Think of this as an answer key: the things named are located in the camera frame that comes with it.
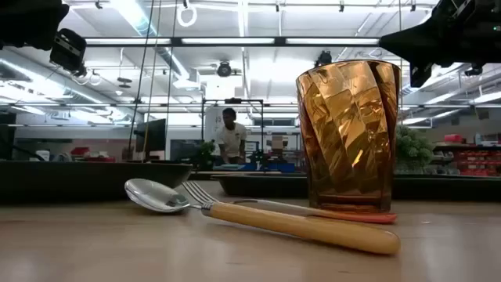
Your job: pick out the black computer monitor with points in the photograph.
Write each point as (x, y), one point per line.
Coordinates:
(152, 137)

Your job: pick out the blue work table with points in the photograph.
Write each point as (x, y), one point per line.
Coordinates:
(250, 167)

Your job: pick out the person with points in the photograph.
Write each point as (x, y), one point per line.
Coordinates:
(231, 139)

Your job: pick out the red storage bins rack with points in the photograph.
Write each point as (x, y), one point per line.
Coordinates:
(477, 162)

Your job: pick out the large green bushy plant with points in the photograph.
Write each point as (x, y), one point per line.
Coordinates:
(413, 149)

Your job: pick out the small cardboard box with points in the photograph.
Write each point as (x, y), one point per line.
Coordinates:
(278, 142)

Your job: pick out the black serving tray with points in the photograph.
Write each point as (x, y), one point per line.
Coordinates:
(266, 186)

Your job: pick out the black round plate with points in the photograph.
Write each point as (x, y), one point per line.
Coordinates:
(78, 181)

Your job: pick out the black aluminium rig frame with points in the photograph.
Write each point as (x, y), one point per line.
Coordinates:
(235, 41)

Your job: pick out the round black ceiling fixture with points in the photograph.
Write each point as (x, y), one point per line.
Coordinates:
(224, 69)

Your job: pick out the small green plant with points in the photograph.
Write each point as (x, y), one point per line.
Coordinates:
(205, 154)

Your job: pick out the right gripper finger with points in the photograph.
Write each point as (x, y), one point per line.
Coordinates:
(419, 43)

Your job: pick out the amber faceted plastic cup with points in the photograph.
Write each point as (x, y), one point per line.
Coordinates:
(348, 137)

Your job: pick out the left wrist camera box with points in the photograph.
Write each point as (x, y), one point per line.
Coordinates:
(68, 49)

